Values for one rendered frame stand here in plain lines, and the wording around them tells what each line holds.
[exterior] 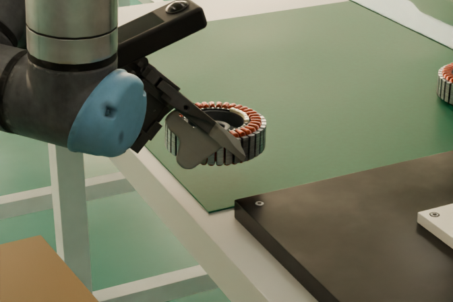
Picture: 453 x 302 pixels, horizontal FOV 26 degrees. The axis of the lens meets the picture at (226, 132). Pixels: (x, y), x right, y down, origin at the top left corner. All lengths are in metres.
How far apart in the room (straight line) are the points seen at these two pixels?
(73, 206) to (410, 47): 0.66
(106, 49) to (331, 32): 0.86
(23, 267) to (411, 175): 0.47
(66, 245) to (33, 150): 1.22
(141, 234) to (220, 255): 1.52
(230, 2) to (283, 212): 0.83
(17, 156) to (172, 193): 1.91
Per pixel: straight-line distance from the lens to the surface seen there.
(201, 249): 1.04
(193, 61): 1.49
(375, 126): 1.28
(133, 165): 1.20
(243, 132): 1.05
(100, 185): 2.34
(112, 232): 2.54
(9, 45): 0.92
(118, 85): 0.81
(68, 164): 1.75
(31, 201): 2.31
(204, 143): 1.02
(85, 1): 0.78
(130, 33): 1.01
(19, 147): 3.04
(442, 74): 1.37
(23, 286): 0.82
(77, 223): 1.81
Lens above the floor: 1.26
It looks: 24 degrees down
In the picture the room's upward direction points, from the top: straight up
